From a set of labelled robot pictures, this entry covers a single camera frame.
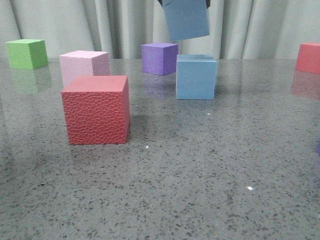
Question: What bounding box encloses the light blue foam cube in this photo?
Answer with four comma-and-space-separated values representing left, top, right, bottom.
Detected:
176, 54, 218, 100

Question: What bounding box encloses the red foam cube far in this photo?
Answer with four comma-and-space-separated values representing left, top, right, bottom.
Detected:
295, 42, 320, 75

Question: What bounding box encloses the red textured foam cube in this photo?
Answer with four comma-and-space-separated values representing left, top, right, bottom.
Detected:
61, 75, 130, 145

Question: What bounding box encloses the pink foam cube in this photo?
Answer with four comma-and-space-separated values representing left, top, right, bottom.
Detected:
59, 50, 111, 88

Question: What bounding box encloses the grey-green curtain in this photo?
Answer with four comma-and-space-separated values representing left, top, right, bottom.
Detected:
0, 0, 320, 59

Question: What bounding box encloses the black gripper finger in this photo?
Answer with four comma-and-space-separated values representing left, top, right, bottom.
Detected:
157, 0, 163, 7
205, 0, 211, 9

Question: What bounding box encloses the green foam cube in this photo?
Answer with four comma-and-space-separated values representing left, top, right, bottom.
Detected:
5, 39, 49, 70

